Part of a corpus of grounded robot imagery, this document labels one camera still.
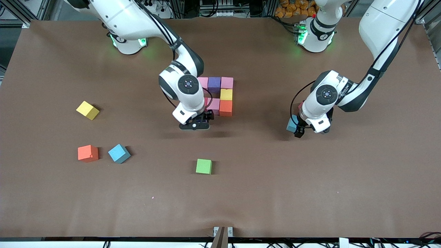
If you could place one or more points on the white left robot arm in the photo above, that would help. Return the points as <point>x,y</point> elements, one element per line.
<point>386,24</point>

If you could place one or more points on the dark purple foam cube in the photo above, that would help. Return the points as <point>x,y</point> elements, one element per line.
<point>214,84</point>

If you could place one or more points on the pile of orange objects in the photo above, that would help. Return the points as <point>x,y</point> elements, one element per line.
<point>293,8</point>

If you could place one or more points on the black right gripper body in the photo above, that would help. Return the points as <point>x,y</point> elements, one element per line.
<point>208,116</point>

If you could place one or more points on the metal bracket with pole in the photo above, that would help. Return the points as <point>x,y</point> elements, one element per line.
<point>223,236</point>

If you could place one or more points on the light blue foam cube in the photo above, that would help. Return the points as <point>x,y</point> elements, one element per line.
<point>118,153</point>
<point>292,124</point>

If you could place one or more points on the white power strip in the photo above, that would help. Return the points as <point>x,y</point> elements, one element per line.
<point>155,6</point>

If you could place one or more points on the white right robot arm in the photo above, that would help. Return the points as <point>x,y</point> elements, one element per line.
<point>127,20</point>

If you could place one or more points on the green foam cube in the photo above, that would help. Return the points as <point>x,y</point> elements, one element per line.
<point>203,166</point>

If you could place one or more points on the brown table cover sheet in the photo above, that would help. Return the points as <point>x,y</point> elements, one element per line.
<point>310,193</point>

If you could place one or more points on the pink foam cube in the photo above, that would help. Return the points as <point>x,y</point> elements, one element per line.
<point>204,82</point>
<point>226,82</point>
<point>215,105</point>

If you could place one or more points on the yellow foam cube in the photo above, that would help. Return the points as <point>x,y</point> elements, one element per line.
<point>87,110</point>
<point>226,94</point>

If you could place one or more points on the orange foam cube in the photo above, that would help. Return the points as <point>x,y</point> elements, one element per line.
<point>226,108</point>
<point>88,153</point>

